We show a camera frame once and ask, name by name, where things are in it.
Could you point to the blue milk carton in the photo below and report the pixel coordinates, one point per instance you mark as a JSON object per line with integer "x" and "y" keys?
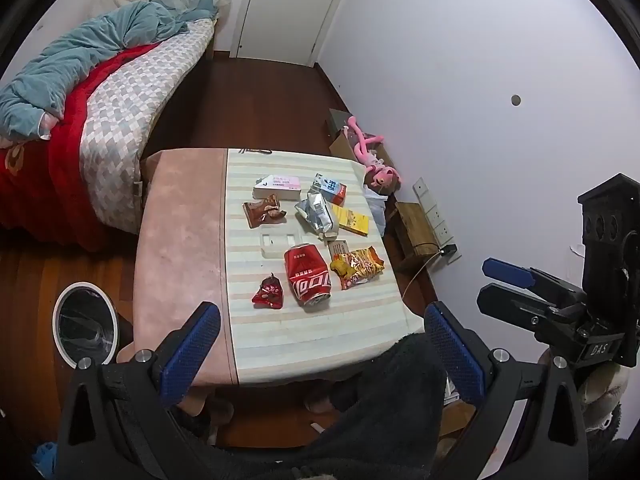
{"x": 330, "y": 189}

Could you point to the yellow box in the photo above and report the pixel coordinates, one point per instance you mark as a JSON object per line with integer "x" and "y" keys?
{"x": 352, "y": 220}

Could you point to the white door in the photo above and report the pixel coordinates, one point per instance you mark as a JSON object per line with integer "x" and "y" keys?
{"x": 295, "y": 10}

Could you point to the thin dark stick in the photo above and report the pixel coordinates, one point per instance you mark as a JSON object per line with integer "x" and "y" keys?
{"x": 255, "y": 151}

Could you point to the teal quilt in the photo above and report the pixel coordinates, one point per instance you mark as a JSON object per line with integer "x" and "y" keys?
{"x": 85, "y": 45}

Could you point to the silver foil bag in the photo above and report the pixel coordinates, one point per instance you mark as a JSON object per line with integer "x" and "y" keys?
{"x": 316, "y": 215}

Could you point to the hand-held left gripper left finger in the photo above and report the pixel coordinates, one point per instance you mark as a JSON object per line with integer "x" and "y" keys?
{"x": 192, "y": 355}

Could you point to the white rimmed trash bin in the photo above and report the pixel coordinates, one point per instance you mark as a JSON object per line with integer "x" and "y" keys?
{"x": 85, "y": 325}

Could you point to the white plastic bag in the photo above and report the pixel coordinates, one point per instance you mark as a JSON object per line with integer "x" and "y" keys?
{"x": 376, "y": 210}

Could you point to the white power strip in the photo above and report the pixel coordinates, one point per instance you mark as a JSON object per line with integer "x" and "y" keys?
{"x": 434, "y": 215}

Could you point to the black charger plug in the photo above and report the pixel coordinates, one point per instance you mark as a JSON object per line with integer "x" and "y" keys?
{"x": 448, "y": 249}

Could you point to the orange fries snack bag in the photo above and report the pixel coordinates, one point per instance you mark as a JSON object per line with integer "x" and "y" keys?
{"x": 357, "y": 267}

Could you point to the person's dark fleece clothing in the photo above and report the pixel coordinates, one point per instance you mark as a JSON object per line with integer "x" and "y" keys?
{"x": 390, "y": 410}

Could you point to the red soda can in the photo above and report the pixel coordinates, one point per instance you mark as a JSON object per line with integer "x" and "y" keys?
{"x": 306, "y": 275}

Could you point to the brown crumpled wrapper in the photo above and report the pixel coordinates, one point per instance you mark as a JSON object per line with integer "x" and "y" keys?
{"x": 262, "y": 210}

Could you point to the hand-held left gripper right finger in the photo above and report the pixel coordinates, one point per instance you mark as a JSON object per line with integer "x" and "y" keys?
{"x": 455, "y": 355}

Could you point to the small red wrapper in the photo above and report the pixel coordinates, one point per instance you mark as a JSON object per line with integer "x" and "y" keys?
{"x": 267, "y": 292}

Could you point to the brown label patch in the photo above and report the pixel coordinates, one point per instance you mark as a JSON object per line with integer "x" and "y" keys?
{"x": 339, "y": 249}

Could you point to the red blanket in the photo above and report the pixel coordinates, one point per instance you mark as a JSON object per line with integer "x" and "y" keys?
{"x": 45, "y": 175}

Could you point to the blue slipper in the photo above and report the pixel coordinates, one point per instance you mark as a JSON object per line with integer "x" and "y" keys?
{"x": 45, "y": 460}

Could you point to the cardboard box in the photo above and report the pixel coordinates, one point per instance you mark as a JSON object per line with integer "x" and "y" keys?
{"x": 342, "y": 145}

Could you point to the pink table cloth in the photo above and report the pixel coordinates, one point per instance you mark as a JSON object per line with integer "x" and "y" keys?
{"x": 182, "y": 240}

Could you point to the wooden stool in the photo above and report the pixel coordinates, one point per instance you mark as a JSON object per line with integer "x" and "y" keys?
{"x": 412, "y": 227}

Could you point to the pink and white box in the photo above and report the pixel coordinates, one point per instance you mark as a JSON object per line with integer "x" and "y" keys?
{"x": 275, "y": 187}

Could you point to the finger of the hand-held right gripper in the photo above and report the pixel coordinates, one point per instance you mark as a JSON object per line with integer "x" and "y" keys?
{"x": 505, "y": 302}
{"x": 507, "y": 271}

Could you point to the pink slipper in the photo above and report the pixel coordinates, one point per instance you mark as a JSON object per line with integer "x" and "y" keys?
{"x": 320, "y": 404}
{"x": 212, "y": 405}

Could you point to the pink plush toy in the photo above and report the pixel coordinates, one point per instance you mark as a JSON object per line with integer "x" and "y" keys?
{"x": 382, "y": 175}

